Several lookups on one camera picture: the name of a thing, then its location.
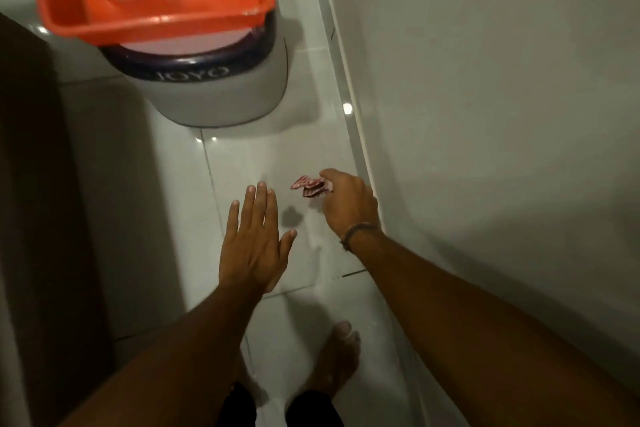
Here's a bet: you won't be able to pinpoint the person's left hand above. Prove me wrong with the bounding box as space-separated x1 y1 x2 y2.
218 182 298 299

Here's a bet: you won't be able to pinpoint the person's right hand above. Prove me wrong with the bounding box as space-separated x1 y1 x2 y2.
319 169 382 241

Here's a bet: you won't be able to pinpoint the red striped wrapper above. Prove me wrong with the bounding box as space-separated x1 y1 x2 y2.
290 175 334 198

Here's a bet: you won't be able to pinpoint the person's left forearm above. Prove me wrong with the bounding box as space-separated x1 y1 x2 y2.
59 283 266 427

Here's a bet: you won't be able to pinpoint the person's right forearm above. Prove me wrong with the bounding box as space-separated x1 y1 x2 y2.
345 229 640 427

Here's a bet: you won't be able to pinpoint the white bin with dark rim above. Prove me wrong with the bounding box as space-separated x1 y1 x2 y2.
100 9 290 128

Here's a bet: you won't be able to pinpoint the person's right foot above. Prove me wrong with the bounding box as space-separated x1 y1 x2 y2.
299 321 362 398

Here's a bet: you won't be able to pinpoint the black trousers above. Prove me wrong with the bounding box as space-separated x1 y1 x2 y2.
215 382 346 427

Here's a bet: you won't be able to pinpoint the dark brown wooden cabinet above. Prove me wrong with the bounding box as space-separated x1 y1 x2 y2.
0 12 117 427

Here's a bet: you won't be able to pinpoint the thin wrist bracelet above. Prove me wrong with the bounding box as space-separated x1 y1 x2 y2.
340 223 379 252

